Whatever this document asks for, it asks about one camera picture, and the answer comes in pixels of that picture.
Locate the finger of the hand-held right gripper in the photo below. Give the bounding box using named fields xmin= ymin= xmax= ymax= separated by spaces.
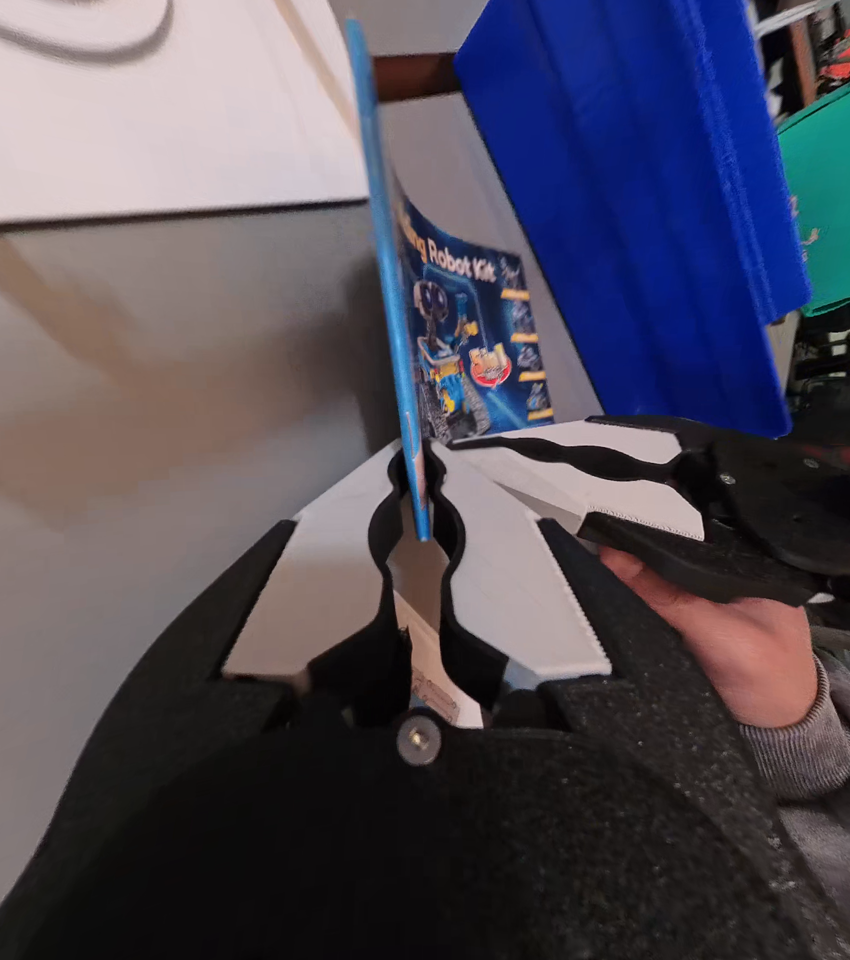
xmin=453 ymin=448 xmax=708 ymax=541
xmin=444 ymin=418 xmax=686 ymax=483

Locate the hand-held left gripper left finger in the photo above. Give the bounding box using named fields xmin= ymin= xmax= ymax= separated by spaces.
xmin=222 ymin=441 xmax=406 ymax=691

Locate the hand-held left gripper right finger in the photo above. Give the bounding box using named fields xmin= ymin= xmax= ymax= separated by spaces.
xmin=425 ymin=441 xmax=613 ymax=704

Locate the blue cover booklet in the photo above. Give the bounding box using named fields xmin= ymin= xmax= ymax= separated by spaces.
xmin=344 ymin=18 xmax=557 ymax=543

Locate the grey desk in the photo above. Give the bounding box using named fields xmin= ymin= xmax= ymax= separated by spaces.
xmin=0 ymin=56 xmax=606 ymax=954

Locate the white desk stand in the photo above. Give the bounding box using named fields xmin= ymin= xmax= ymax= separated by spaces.
xmin=0 ymin=0 xmax=372 ymax=230

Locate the person's right hand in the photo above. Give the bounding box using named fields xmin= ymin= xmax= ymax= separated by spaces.
xmin=597 ymin=543 xmax=823 ymax=730

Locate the blue plastic bin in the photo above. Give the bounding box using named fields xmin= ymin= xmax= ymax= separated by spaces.
xmin=453 ymin=0 xmax=814 ymax=440

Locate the teal plastic bin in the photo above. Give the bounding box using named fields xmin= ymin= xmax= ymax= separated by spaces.
xmin=777 ymin=45 xmax=850 ymax=320

